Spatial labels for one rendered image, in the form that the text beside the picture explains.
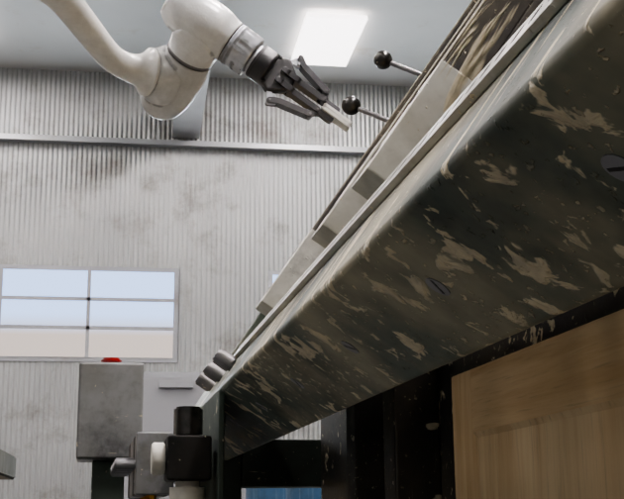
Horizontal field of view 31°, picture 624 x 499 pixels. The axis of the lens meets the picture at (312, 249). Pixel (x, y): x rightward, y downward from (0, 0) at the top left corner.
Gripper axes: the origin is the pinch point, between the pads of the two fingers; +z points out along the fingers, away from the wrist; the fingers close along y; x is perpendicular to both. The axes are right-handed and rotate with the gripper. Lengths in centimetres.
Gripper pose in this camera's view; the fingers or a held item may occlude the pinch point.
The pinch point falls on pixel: (336, 117)
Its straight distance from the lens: 234.2
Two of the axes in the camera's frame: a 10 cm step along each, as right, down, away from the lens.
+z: 8.1, 5.8, 0.2
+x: 1.9, -2.3, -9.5
